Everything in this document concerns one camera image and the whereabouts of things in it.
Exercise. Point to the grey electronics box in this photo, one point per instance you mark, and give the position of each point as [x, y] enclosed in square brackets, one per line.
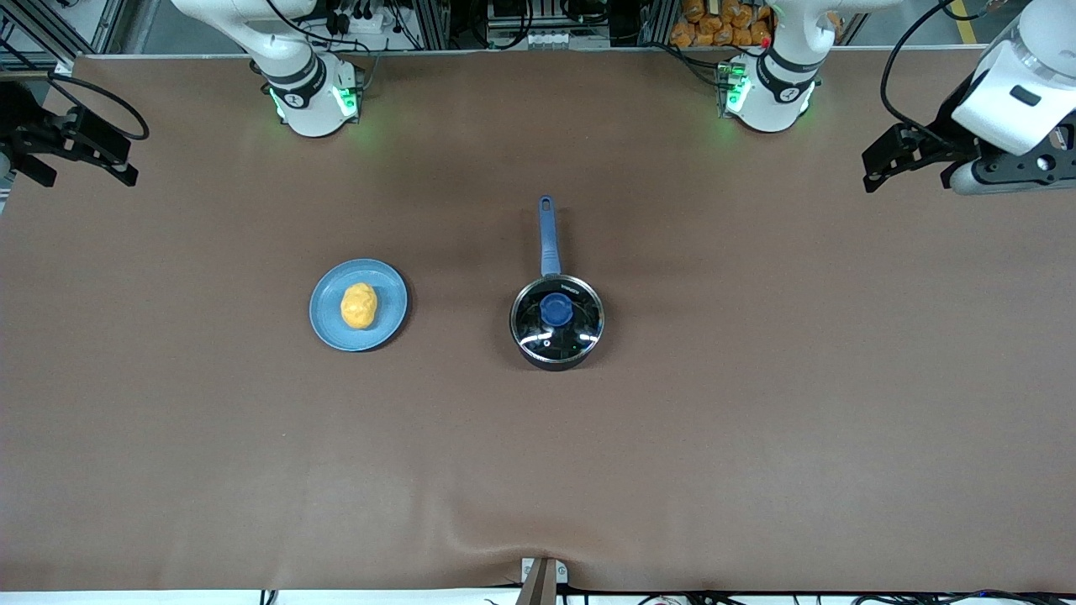
[546, 25]

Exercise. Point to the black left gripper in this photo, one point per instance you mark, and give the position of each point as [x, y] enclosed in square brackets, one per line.
[947, 128]

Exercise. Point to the brown table cover mat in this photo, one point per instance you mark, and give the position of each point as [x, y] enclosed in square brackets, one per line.
[672, 462]

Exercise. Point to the aluminium frame profile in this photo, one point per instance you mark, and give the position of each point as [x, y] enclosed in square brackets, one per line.
[50, 25]

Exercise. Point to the white power strip with plugs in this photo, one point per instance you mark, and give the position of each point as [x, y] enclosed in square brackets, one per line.
[361, 17]

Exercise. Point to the yellow potato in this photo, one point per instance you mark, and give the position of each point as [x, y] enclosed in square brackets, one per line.
[359, 306]

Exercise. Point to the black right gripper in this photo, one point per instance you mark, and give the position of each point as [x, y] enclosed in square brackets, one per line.
[18, 118]

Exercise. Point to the metal table clamp bracket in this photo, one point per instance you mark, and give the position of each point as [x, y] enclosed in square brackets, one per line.
[542, 580]

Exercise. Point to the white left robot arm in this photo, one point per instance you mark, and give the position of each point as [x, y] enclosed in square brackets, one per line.
[773, 101]

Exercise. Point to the glass lid with blue knob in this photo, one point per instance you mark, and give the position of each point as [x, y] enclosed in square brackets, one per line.
[556, 311]

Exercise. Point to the blue round plate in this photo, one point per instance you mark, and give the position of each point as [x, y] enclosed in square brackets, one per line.
[328, 323]

